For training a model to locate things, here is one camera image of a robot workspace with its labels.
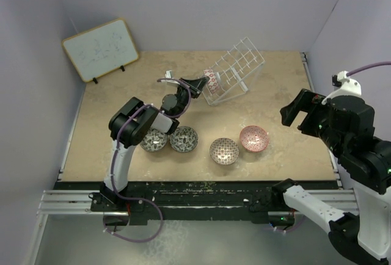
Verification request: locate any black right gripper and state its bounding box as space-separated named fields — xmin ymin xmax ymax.
xmin=280 ymin=86 xmax=345 ymax=156

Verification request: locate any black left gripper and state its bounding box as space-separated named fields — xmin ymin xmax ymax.
xmin=175 ymin=77 xmax=208 ymax=118

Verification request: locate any blue patterned bowl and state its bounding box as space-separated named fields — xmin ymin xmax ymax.
xmin=203 ymin=69 xmax=221 ymax=95

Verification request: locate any white wire dish rack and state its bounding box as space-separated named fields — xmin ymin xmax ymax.
xmin=202 ymin=37 xmax=265 ymax=106

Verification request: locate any grey leaf bowl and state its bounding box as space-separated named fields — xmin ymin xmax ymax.
xmin=169 ymin=126 xmax=199 ymax=153
xmin=140 ymin=128 xmax=168 ymax=152

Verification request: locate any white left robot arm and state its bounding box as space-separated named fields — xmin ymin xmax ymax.
xmin=100 ymin=76 xmax=210 ymax=211

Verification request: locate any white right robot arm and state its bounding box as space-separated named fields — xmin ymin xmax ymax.
xmin=271 ymin=89 xmax=390 ymax=264

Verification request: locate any red patterned bowl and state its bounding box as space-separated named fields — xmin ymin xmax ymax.
xmin=239 ymin=125 xmax=269 ymax=153

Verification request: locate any brown patterned bowl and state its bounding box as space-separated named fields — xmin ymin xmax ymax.
xmin=210 ymin=138 xmax=239 ymax=165

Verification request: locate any small framed whiteboard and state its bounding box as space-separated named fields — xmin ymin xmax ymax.
xmin=62 ymin=18 xmax=139 ymax=82

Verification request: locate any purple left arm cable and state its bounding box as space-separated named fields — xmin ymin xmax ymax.
xmin=102 ymin=77 xmax=193 ymax=244

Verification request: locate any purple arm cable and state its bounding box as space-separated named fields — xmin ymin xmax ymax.
xmin=102 ymin=77 xmax=193 ymax=244
xmin=271 ymin=60 xmax=391 ymax=235

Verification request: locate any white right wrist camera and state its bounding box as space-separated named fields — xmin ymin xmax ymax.
xmin=321 ymin=71 xmax=362 ymax=105

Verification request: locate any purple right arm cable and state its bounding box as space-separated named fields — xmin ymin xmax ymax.
xmin=271 ymin=60 xmax=391 ymax=235

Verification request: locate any black front mounting rail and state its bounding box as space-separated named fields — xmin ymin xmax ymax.
xmin=36 ymin=180 xmax=358 ymax=227

